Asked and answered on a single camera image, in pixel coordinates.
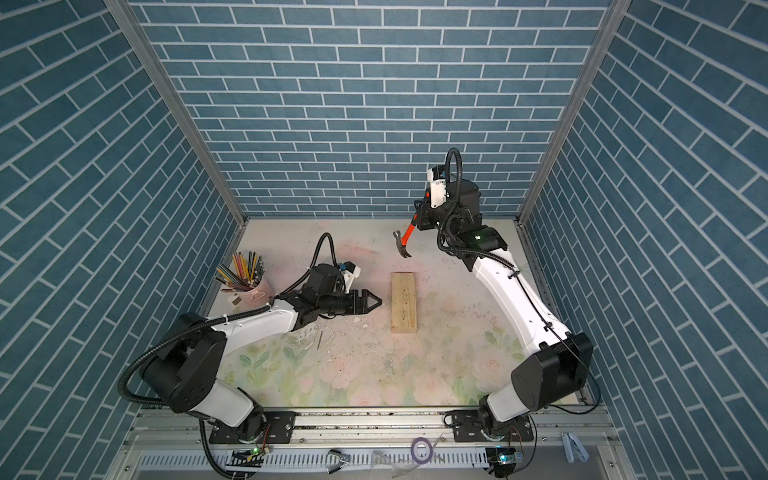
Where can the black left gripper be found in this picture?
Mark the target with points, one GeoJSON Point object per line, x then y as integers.
{"type": "Point", "coordinates": [362, 302]}

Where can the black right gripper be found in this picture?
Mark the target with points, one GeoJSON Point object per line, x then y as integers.
{"type": "Point", "coordinates": [425, 214]}

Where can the red-handled claw hammer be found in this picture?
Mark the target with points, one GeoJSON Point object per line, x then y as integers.
{"type": "Point", "coordinates": [401, 239]}

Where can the wooden block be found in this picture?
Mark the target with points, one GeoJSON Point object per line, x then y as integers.
{"type": "Point", "coordinates": [404, 317]}

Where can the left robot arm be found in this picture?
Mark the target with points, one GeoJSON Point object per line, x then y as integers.
{"type": "Point", "coordinates": [181, 371]}

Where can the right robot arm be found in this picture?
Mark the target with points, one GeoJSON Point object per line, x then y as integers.
{"type": "Point", "coordinates": [556, 361]}

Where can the pink pencil cup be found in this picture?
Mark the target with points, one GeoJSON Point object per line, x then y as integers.
{"type": "Point", "coordinates": [257, 296]}

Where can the black binder clip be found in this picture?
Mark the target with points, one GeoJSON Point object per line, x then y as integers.
{"type": "Point", "coordinates": [336, 460]}

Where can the grey clamp tool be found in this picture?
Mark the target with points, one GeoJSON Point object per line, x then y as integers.
{"type": "Point", "coordinates": [574, 449]}

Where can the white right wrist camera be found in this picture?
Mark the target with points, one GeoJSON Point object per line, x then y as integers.
{"type": "Point", "coordinates": [437, 186]}

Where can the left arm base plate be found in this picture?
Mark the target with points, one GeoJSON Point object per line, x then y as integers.
{"type": "Point", "coordinates": [270, 427]}

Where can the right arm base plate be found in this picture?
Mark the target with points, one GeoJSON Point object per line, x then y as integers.
{"type": "Point", "coordinates": [476, 425]}

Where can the aluminium mounting rail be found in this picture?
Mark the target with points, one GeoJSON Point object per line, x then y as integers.
{"type": "Point", "coordinates": [389, 438]}

